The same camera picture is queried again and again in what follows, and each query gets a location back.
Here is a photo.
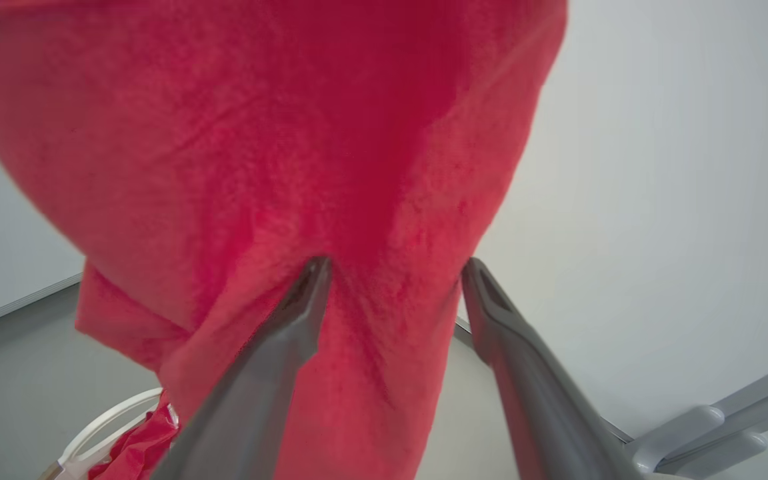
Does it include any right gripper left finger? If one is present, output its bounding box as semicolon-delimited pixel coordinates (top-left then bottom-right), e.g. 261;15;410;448
149;255;334;480

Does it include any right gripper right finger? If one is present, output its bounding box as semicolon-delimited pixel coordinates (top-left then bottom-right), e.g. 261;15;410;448
460;257;646;480

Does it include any red fleece garment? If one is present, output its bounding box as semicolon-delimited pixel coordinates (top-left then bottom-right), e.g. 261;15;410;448
0;0;569;480

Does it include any white laundry basket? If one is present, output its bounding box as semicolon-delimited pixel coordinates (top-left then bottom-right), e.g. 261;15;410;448
39;387;179;480

